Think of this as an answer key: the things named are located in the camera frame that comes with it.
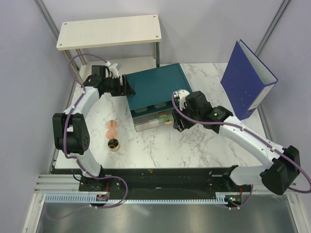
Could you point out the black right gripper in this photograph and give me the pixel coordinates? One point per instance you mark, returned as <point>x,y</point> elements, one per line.
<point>177,124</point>

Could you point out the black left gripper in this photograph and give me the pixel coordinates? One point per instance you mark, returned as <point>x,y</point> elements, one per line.
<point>126,90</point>

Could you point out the teal drawer organizer box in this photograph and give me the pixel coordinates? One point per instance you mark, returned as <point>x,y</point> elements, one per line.
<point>154,88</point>

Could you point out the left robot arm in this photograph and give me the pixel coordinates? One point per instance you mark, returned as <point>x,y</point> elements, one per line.
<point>70,131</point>

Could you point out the pink round compact upper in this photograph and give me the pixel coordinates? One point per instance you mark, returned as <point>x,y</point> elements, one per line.
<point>112,124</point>

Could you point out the pink round compact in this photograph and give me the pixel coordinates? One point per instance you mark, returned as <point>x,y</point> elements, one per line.
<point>111,134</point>
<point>112,124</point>

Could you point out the pink round compact lower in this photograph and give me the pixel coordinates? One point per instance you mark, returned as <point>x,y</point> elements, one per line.
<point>111,134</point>

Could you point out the blue lever arch binder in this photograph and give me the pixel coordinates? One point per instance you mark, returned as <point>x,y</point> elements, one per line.
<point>246,80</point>

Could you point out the gold round jar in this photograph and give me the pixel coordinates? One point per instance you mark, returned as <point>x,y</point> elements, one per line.
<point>113,145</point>

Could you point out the white wooden shelf table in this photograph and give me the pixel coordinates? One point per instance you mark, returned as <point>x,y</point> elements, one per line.
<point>119,31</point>

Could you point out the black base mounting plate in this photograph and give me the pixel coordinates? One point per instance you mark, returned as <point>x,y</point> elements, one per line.
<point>159,182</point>

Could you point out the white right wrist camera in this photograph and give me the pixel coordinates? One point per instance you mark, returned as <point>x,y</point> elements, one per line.
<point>181,95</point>

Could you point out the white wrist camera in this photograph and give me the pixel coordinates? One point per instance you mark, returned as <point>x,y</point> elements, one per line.
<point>181,95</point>
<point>113,69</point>

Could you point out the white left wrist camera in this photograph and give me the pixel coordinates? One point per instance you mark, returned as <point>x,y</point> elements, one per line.
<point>113,69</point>

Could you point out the light blue cable duct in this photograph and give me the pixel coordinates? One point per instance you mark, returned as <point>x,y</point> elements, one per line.
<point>97,199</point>

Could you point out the aluminium frame rail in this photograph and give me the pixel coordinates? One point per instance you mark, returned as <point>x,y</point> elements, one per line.
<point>54,183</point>

